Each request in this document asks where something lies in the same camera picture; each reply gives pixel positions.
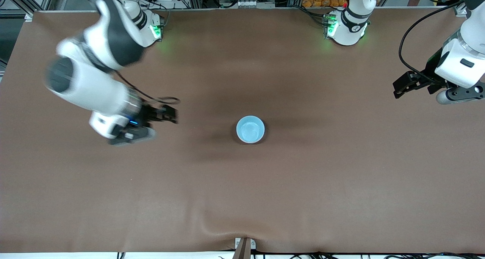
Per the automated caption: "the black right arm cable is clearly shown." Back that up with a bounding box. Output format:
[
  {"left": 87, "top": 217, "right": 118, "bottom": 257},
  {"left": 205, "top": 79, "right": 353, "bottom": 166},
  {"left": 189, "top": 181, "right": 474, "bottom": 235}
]
[{"left": 114, "top": 70, "right": 181, "bottom": 105}]

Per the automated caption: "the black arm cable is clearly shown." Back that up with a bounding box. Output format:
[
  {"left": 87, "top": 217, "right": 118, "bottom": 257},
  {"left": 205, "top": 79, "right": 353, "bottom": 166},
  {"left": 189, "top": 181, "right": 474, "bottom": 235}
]
[
  {"left": 114, "top": 70, "right": 181, "bottom": 105},
  {"left": 399, "top": 1, "right": 465, "bottom": 77}
]

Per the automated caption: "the white power strip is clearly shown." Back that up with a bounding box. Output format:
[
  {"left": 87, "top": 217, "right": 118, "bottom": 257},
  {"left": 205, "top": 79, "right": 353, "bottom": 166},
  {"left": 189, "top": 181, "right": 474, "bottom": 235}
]
[{"left": 235, "top": 0, "right": 268, "bottom": 9}]

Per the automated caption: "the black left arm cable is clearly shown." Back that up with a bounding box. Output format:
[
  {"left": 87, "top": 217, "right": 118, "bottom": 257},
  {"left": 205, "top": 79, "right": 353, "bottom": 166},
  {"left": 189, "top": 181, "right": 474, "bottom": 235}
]
[{"left": 399, "top": 1, "right": 465, "bottom": 77}]

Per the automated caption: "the metal clamp bracket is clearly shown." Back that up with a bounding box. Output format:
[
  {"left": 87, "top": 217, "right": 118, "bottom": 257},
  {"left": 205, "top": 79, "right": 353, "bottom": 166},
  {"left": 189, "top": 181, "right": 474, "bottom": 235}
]
[{"left": 233, "top": 237, "right": 257, "bottom": 259}]

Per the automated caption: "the blue bowl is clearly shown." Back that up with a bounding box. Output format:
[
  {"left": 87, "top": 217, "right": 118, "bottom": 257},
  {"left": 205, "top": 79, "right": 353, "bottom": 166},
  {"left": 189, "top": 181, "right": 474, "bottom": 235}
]
[{"left": 236, "top": 116, "right": 266, "bottom": 144}]

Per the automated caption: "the brown table mat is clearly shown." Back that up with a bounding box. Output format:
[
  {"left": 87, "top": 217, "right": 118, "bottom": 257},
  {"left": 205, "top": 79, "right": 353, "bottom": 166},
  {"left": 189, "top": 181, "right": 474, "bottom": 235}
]
[{"left": 0, "top": 9, "right": 485, "bottom": 254}]

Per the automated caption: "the aluminium frame post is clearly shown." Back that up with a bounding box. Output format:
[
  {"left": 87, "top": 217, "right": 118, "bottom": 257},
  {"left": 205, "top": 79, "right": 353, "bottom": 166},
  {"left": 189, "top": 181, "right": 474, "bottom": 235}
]
[{"left": 0, "top": 0, "right": 35, "bottom": 21}]

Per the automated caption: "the black base cable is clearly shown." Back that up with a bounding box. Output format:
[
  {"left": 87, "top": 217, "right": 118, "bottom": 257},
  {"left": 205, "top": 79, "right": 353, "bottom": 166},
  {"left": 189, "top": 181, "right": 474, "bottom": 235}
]
[{"left": 299, "top": 5, "right": 327, "bottom": 27}]

